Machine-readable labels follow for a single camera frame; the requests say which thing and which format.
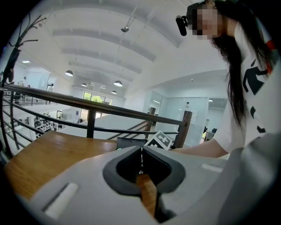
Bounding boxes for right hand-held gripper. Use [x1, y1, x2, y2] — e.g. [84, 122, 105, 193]
[143, 130, 173, 151]

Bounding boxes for black head-mounted camera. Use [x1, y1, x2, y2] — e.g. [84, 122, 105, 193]
[175, 15, 189, 36]

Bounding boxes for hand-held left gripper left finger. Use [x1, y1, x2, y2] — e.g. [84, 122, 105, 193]
[102, 145, 143, 196]

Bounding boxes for black box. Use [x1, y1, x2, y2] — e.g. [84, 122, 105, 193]
[116, 136, 150, 151]

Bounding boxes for white printed t-shirt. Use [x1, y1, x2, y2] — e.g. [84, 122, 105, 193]
[212, 21, 277, 159]

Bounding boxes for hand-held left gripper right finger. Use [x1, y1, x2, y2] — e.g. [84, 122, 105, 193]
[142, 145, 186, 194]

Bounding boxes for large window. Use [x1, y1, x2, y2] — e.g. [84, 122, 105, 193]
[83, 91, 113, 105]

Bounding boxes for black tree-shaped coat rack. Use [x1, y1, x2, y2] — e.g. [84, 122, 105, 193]
[0, 14, 48, 89]

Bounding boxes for dark metal railing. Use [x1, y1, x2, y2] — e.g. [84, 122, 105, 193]
[0, 84, 193, 156]

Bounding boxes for brown wooden table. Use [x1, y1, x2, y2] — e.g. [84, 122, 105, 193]
[3, 129, 159, 217]

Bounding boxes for person's right forearm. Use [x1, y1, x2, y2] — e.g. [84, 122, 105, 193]
[171, 138, 230, 159]

